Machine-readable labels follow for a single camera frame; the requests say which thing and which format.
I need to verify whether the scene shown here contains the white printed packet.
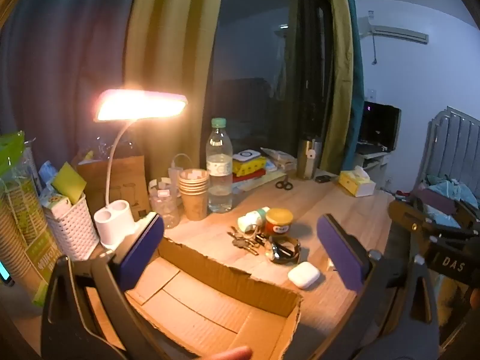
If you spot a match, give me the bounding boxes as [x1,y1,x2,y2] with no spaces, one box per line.
[40,190,73,209]

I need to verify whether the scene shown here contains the green packaged paper cups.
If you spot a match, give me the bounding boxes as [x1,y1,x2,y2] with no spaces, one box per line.
[0,131,62,306]

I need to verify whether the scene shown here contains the red book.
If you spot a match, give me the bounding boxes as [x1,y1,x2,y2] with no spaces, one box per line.
[232,169,268,184]

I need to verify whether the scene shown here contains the white woven plastic basket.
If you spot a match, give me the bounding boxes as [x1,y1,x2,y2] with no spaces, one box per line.
[44,195,100,261]

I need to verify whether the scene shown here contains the pile of teal clothes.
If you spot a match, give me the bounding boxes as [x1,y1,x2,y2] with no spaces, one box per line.
[416,174,480,229]

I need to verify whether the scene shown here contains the teal curtain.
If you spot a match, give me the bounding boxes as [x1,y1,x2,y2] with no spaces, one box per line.
[341,0,366,166]
[0,0,143,154]

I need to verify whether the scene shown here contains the white pill bottle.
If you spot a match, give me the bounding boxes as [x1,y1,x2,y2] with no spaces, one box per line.
[238,206,271,233]

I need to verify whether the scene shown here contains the blue and white packet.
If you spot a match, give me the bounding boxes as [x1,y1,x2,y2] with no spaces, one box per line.
[38,161,58,196]

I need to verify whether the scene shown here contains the tablet with lit screen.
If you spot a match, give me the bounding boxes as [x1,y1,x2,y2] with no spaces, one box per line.
[0,262,16,287]

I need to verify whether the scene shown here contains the brown cardboard lamp carton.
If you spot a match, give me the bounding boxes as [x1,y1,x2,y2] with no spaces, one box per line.
[77,155,151,219]

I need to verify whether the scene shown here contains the stacked clear printed glasses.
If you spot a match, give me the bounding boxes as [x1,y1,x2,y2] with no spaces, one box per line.
[149,176,181,229]

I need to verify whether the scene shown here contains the black computer monitor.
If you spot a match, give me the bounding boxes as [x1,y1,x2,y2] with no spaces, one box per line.
[358,101,401,152]

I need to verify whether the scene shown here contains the yellow flat box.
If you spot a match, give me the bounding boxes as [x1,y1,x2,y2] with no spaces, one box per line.
[232,158,268,176]

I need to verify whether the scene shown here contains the brown leather wristwatch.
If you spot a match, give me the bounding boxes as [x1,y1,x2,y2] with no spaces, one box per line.
[267,235,301,265]

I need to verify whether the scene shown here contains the cardboard box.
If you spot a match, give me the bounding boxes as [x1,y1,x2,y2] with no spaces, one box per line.
[84,236,302,360]

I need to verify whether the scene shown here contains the white desk lamp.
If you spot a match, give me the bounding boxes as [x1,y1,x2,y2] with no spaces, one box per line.
[93,89,188,250]

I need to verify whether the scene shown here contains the white charging cable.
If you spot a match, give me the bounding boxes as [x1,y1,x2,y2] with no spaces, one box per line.
[170,153,196,184]

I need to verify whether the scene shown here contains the white computer desk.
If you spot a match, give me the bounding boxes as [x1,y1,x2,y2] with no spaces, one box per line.
[354,142,392,192]

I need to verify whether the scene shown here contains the person's left hand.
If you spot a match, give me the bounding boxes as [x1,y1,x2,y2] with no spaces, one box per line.
[210,346,254,360]

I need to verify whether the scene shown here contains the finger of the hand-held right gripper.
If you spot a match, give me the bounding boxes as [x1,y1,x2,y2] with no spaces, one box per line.
[414,187,480,224]
[388,199,477,241]

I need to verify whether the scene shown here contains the olive yellow curtain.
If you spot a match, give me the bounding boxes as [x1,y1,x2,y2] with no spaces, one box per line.
[324,0,355,175]
[124,0,227,181]

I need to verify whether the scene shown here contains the bunch of keys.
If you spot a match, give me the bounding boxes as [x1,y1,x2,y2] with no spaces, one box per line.
[227,226,268,256]

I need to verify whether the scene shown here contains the clear plastic packaging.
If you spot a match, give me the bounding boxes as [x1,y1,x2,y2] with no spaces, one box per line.
[77,139,133,163]

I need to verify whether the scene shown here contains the clear plastic water bottle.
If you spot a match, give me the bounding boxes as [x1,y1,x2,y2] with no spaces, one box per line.
[206,117,234,214]

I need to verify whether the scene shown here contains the white earbuds case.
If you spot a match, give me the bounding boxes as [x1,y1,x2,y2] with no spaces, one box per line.
[288,262,320,289]

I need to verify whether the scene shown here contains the white air conditioner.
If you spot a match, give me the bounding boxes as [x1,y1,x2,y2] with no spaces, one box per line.
[358,17,429,44]

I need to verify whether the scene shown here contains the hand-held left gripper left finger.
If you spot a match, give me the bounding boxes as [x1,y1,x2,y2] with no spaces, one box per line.
[40,213,166,360]

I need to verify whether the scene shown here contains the dark glass window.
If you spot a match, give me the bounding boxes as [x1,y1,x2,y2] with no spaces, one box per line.
[212,0,334,158]

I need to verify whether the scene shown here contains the yellow tissue box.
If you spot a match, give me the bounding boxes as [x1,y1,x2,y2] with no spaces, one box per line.
[338,166,376,197]

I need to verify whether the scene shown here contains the white flat charger pad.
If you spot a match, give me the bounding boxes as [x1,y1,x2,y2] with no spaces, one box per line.
[232,150,261,163]

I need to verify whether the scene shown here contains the red jar with yellow lid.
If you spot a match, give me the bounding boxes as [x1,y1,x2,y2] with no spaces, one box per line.
[265,208,294,236]

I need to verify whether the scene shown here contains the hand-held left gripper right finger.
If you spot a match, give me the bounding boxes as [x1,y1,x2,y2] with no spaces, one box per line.
[317,213,441,360]

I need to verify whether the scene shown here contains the grey padded headboard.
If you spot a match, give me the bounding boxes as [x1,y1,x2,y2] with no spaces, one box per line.
[424,106,480,211]

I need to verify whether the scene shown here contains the steel tumbler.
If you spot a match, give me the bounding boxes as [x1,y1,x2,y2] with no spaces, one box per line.
[297,139,323,180]

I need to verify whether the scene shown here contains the stack of brown paper cups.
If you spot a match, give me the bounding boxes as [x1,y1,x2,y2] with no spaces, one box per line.
[178,169,210,221]

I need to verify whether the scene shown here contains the yellow-green sponge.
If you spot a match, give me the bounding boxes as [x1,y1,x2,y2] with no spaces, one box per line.
[51,162,87,203]

